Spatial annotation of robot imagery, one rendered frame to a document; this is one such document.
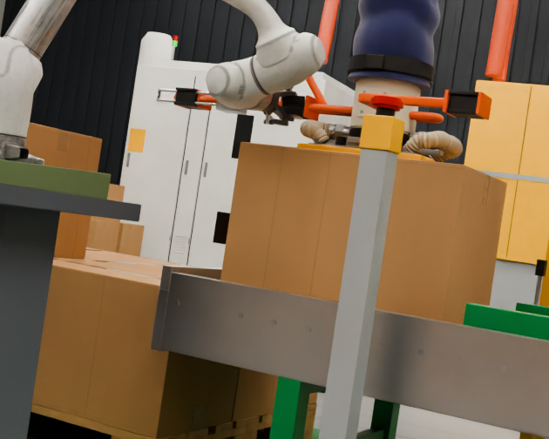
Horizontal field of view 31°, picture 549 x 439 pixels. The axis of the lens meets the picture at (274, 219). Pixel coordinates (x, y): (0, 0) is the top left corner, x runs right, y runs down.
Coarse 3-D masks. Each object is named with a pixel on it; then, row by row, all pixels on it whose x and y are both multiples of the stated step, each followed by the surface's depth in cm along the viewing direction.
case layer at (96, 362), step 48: (96, 288) 269; (144, 288) 261; (48, 336) 275; (96, 336) 267; (144, 336) 260; (48, 384) 274; (96, 384) 266; (144, 384) 259; (192, 384) 268; (240, 384) 293; (144, 432) 258
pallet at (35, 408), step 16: (48, 416) 273; (64, 416) 270; (256, 416) 305; (272, 416) 314; (112, 432) 262; (128, 432) 260; (192, 432) 271; (208, 432) 283; (224, 432) 288; (240, 432) 296; (256, 432) 306; (304, 432) 338
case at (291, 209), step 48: (240, 192) 250; (288, 192) 244; (336, 192) 238; (432, 192) 227; (480, 192) 238; (240, 240) 249; (288, 240) 243; (336, 240) 237; (432, 240) 226; (480, 240) 243; (288, 288) 242; (336, 288) 236; (384, 288) 230; (432, 288) 225; (480, 288) 249
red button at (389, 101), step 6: (378, 96) 198; (384, 96) 197; (372, 102) 198; (378, 102) 197; (384, 102) 197; (390, 102) 197; (396, 102) 197; (402, 102) 198; (378, 108) 199; (384, 108) 198; (390, 108) 198; (396, 108) 198; (402, 108) 200; (378, 114) 199; (384, 114) 198; (390, 114) 198
